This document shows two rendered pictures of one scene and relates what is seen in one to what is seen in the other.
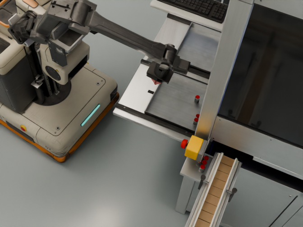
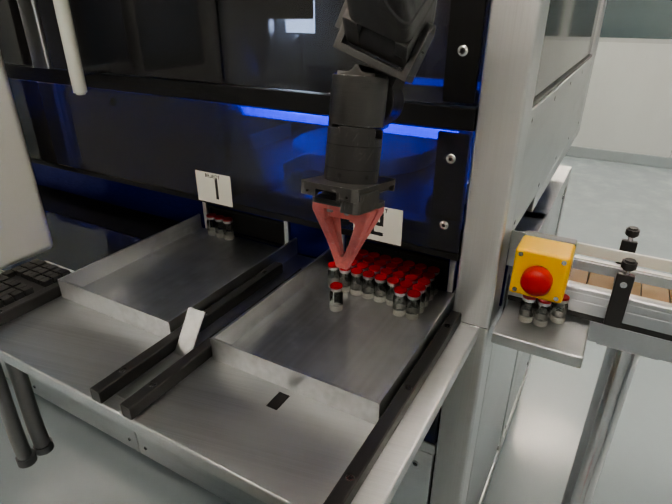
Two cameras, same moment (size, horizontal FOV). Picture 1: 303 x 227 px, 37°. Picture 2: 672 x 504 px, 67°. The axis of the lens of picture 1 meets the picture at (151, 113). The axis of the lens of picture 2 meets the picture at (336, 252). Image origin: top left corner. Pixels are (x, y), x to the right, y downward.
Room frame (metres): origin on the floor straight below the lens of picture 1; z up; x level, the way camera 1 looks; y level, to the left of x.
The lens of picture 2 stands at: (1.04, 0.49, 1.34)
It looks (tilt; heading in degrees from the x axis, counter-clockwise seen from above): 26 degrees down; 280
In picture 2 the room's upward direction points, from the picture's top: straight up
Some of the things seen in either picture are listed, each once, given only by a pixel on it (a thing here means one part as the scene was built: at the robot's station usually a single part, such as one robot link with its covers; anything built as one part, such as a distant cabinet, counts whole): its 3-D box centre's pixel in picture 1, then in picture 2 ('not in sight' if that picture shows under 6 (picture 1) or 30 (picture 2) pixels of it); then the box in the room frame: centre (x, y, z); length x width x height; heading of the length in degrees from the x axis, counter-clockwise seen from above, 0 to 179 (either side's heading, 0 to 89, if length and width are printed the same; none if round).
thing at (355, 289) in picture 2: not in sight; (374, 286); (1.10, -0.25, 0.90); 0.18 x 0.02 x 0.05; 160
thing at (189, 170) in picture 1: (199, 167); (543, 326); (0.82, -0.23, 0.87); 0.14 x 0.13 x 0.02; 70
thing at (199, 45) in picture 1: (213, 52); (188, 265); (1.45, -0.29, 0.90); 0.34 x 0.26 x 0.04; 70
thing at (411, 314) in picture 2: (195, 122); (413, 305); (1.03, -0.20, 0.90); 0.02 x 0.02 x 0.05
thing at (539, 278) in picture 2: (185, 144); (537, 279); (0.87, -0.15, 0.99); 0.04 x 0.04 x 0.04; 70
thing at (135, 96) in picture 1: (187, 75); (236, 321); (1.31, -0.16, 0.87); 0.70 x 0.48 x 0.02; 160
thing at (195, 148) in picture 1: (195, 148); (542, 266); (0.85, -0.20, 1.00); 0.08 x 0.07 x 0.07; 70
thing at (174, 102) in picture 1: (188, 104); (349, 315); (1.13, -0.17, 0.90); 0.34 x 0.26 x 0.04; 70
